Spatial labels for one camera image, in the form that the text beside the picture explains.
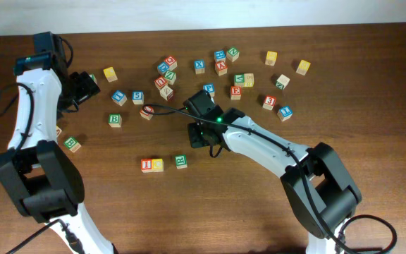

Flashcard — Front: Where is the red I block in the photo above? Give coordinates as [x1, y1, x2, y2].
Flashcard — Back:
[141, 159, 152, 173]

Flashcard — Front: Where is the red A block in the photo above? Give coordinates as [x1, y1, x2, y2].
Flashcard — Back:
[215, 61, 228, 76]

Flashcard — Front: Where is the blue H block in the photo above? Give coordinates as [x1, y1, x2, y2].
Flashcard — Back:
[214, 50, 226, 63]

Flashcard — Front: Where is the green Z block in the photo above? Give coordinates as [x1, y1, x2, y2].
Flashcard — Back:
[163, 71, 177, 85]

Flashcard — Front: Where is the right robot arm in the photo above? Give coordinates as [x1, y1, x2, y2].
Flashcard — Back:
[183, 90, 362, 253]

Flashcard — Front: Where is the yellow 8 block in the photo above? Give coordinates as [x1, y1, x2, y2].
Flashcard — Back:
[244, 73, 254, 87]

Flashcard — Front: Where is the red 3 block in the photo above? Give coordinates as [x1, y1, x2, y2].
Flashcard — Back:
[262, 95, 276, 111]

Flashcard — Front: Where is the red Y block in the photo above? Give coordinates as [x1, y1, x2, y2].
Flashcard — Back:
[140, 105, 154, 120]

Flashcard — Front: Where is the yellow block upper middle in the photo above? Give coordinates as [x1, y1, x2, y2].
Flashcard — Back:
[265, 51, 278, 66]

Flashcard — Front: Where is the blue L block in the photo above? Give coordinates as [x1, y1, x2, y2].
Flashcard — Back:
[277, 106, 293, 121]

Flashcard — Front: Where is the yellow C block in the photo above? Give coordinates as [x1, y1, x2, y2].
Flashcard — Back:
[152, 159, 164, 172]

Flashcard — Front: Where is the red E block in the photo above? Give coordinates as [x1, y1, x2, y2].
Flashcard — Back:
[230, 86, 242, 100]

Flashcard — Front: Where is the green B block upper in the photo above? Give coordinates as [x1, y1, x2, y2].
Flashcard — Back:
[109, 114, 122, 128]

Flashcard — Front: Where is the plain wood red-edged block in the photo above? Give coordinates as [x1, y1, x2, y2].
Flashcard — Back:
[160, 85, 174, 101]

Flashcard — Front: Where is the green B block lower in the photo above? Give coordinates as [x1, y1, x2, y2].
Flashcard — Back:
[63, 136, 81, 152]

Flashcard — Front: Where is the green V block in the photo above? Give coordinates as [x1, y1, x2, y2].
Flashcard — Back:
[234, 74, 245, 87]

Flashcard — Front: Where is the green N block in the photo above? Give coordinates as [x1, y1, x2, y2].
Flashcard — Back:
[226, 47, 240, 62]

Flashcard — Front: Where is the green b block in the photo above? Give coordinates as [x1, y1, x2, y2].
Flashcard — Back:
[109, 114, 122, 128]
[63, 136, 81, 152]

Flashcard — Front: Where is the green J block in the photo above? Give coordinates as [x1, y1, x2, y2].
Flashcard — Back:
[90, 74, 97, 84]

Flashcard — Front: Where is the plain wood O block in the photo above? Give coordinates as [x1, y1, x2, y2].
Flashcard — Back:
[276, 74, 290, 90]

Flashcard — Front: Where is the yellow block upper right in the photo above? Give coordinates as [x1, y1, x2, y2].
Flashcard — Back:
[296, 60, 311, 75]

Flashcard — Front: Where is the blue T block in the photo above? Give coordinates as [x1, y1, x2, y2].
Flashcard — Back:
[111, 90, 127, 106]

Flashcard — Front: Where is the red U block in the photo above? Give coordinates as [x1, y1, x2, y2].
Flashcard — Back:
[154, 76, 168, 90]

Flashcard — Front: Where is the green R block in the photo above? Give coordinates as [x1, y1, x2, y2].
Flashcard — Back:
[174, 155, 187, 169]

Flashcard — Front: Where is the yellow block upper left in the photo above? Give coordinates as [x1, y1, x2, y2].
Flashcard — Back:
[104, 66, 118, 83]

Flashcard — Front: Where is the blue 5 block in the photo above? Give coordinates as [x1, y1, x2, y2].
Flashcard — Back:
[132, 90, 144, 105]

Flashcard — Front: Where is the blue D block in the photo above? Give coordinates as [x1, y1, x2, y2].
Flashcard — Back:
[157, 61, 170, 75]

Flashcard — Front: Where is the red Q block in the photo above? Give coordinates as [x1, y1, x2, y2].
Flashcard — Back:
[164, 56, 178, 71]

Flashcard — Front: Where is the blue P block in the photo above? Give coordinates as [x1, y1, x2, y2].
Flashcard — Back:
[203, 83, 215, 97]

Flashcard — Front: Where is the blue X block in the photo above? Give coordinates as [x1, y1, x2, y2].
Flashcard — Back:
[194, 59, 205, 74]

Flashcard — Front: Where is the yellow block far left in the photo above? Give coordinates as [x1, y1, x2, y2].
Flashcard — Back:
[56, 126, 62, 137]

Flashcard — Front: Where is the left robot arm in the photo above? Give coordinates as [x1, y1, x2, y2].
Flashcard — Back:
[0, 32, 117, 253]

